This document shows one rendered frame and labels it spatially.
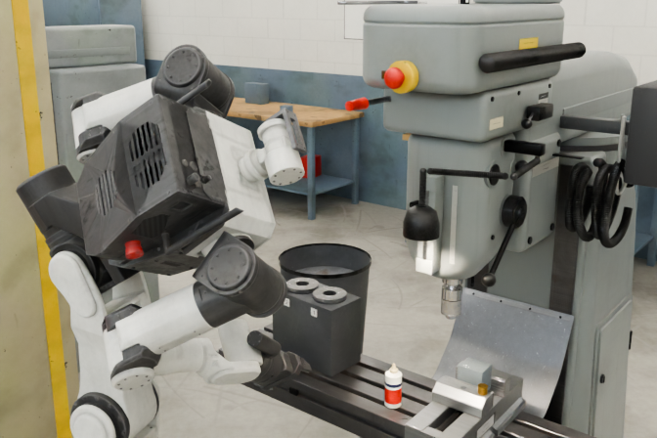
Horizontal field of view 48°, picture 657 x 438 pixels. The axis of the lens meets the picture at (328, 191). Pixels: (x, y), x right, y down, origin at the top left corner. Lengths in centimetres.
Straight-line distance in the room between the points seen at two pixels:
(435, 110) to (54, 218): 80
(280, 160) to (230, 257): 20
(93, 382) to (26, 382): 142
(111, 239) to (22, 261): 161
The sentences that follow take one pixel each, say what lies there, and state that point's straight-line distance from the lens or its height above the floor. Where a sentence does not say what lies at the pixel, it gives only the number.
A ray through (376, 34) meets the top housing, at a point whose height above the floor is 183.
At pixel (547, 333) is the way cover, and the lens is 204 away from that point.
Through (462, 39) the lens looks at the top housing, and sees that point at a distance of 136.
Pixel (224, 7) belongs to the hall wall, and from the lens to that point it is 809.
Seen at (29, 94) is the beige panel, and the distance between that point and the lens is 286.
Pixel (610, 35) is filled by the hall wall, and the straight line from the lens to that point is 589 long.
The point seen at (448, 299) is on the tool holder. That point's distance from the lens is 170.
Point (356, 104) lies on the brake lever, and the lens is 144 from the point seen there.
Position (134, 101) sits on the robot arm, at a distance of 154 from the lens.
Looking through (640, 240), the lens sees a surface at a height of 23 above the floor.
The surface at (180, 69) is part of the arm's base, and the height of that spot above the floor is 177.
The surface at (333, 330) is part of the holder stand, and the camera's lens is 192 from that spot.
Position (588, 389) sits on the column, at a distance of 215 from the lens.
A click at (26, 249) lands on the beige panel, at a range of 295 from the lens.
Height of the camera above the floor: 190
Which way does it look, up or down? 15 degrees down
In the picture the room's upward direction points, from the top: straight up
